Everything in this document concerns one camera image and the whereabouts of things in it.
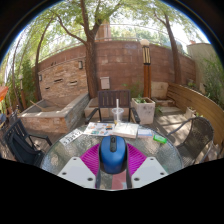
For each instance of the grey wall box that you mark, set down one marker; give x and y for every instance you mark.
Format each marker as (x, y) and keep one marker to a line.
(105, 83)

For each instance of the thick forked tree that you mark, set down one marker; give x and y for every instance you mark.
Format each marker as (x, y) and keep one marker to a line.
(91, 66)

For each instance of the beige square planter box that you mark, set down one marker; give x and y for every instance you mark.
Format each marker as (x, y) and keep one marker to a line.
(145, 110)

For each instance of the thin leaning tree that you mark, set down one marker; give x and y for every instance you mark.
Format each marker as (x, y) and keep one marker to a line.
(38, 73)

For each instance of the small green pack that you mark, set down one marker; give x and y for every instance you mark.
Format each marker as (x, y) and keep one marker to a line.
(160, 139)

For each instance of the wooden lamp post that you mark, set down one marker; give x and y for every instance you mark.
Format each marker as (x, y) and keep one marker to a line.
(146, 73)

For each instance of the brown wicker chair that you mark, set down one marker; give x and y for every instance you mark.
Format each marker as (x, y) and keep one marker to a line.
(195, 136)

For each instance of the dark wooden slatted chair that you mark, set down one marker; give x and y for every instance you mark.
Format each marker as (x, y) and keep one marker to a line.
(108, 99)

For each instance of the blue computer mouse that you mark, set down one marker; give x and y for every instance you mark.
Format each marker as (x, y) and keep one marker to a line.
(113, 155)

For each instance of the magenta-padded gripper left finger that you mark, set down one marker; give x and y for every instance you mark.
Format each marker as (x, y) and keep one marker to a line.
(78, 171)

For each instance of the small light-blue booklet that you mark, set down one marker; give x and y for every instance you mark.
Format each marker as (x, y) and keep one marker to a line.
(145, 133)

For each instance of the stone raised bed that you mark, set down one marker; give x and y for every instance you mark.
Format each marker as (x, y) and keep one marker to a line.
(50, 118)

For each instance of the curved wooden bench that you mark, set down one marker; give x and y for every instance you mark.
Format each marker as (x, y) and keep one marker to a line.
(196, 103)

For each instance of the clear plastic cup with straw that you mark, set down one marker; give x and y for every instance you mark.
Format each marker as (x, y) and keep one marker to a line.
(117, 115)

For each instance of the black slatted metal chair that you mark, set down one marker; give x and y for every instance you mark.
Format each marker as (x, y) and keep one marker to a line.
(21, 146)

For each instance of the slim straight tree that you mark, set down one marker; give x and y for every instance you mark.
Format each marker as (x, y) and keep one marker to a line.
(174, 56)

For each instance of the black wall lamp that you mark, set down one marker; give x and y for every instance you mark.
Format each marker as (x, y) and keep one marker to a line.
(80, 64)
(40, 77)

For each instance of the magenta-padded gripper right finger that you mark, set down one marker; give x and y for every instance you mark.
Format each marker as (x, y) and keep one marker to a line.
(146, 170)

